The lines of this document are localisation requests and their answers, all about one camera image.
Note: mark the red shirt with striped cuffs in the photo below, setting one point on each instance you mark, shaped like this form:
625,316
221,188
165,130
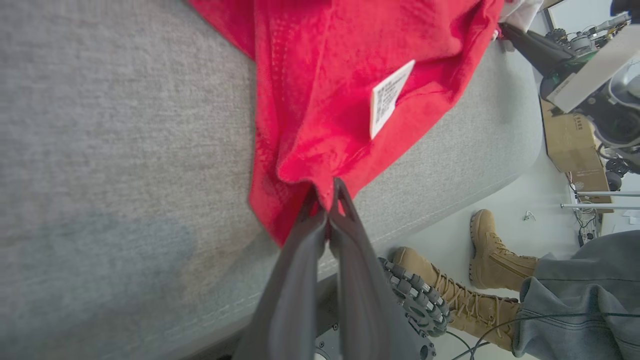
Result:
325,75

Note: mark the tan lace-up boot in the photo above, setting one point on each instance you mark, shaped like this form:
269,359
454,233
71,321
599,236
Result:
465,305
495,260

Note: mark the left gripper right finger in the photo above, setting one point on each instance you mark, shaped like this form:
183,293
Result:
370,310

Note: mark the grey trousers of person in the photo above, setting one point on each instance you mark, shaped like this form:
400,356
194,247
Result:
580,300

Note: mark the brown cardboard box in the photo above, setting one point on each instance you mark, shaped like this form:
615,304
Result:
570,145

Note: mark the white board panel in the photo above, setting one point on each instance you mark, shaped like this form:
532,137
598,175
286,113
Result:
580,12

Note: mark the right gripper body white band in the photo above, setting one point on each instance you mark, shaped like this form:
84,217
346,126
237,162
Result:
595,70

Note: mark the white metal rod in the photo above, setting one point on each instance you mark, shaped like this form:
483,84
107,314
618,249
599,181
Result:
607,193
600,205

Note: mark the small metal clip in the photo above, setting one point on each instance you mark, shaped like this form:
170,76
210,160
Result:
530,216

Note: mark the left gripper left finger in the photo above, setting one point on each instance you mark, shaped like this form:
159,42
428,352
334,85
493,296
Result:
290,300

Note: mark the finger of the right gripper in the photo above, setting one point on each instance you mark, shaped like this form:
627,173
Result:
537,50

